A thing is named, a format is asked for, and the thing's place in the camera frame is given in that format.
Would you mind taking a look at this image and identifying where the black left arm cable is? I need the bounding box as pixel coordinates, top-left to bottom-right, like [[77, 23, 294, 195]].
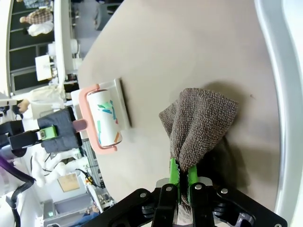
[[0, 153, 36, 227]]

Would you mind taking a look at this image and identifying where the bystander in white top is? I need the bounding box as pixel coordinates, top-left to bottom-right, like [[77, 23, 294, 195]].
[[12, 84, 66, 119]]

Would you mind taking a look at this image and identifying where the pink lint roller black handle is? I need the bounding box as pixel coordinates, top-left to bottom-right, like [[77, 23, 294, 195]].
[[37, 83, 125, 156]]

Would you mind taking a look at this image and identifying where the white folding stand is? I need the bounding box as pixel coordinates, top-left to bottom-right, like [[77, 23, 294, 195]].
[[70, 78, 133, 140]]

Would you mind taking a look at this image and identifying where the bystander in plaid shirt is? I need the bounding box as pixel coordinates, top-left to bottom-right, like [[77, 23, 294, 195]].
[[19, 8, 54, 36]]

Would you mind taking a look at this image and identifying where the brown cardboard sheet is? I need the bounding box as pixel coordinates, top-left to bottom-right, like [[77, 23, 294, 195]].
[[57, 173, 80, 192]]

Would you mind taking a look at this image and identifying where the brown terry towel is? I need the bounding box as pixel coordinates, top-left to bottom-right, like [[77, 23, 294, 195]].
[[158, 87, 239, 215]]

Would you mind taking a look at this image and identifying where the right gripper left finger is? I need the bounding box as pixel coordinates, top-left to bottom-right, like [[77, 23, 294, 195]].
[[152, 158, 182, 227]]

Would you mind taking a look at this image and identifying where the seated bystander in jeans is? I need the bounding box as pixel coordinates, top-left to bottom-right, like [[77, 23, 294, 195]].
[[75, 205, 100, 226]]

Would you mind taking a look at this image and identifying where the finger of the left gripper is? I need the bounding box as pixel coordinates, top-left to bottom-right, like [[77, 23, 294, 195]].
[[9, 125, 58, 151], [0, 121, 25, 137]]

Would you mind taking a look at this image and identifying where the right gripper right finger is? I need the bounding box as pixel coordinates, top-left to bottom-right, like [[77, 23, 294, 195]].
[[187, 165, 215, 227]]

